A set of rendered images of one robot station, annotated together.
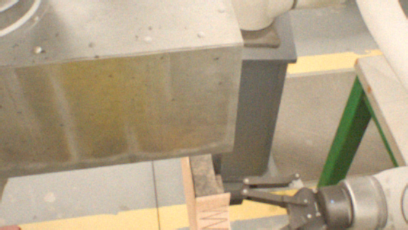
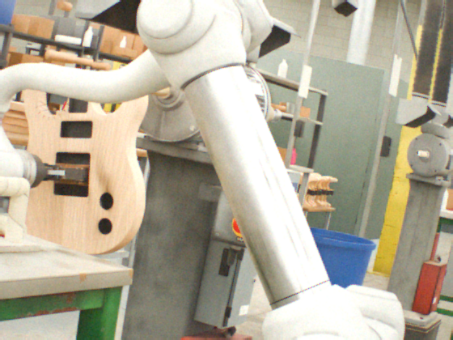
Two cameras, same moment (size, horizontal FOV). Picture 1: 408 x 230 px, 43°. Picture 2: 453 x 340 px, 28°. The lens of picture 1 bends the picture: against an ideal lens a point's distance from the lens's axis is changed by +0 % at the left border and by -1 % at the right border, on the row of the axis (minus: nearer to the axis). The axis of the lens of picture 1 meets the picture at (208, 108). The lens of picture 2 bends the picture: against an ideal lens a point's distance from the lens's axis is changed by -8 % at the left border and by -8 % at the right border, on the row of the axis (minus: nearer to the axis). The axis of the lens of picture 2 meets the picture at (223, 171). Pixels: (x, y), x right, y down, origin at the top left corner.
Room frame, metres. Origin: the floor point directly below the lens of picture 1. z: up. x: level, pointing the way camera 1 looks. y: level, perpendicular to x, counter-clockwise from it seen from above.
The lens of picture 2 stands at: (1.89, -1.63, 1.21)
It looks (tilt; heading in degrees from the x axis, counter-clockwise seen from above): 3 degrees down; 124
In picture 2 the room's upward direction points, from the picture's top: 11 degrees clockwise
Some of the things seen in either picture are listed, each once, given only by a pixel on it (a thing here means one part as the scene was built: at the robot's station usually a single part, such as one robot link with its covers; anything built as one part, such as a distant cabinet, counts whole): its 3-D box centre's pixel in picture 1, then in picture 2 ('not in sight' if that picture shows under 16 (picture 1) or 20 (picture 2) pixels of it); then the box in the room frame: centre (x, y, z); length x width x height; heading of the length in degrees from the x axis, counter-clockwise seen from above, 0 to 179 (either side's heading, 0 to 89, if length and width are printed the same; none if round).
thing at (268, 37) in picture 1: (242, 20); not in sight; (1.22, -0.10, 0.73); 0.22 x 0.18 x 0.06; 93
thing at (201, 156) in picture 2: not in sight; (202, 151); (0.33, 0.53, 1.11); 0.36 x 0.24 x 0.04; 100
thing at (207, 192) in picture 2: not in sight; (235, 198); (0.54, 0.42, 1.02); 0.19 x 0.04 x 0.04; 10
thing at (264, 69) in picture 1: (240, 100); not in sight; (1.22, -0.12, 0.35); 0.28 x 0.28 x 0.70; 3
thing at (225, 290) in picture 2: not in sight; (240, 228); (0.49, 0.56, 0.93); 0.15 x 0.10 x 0.55; 100
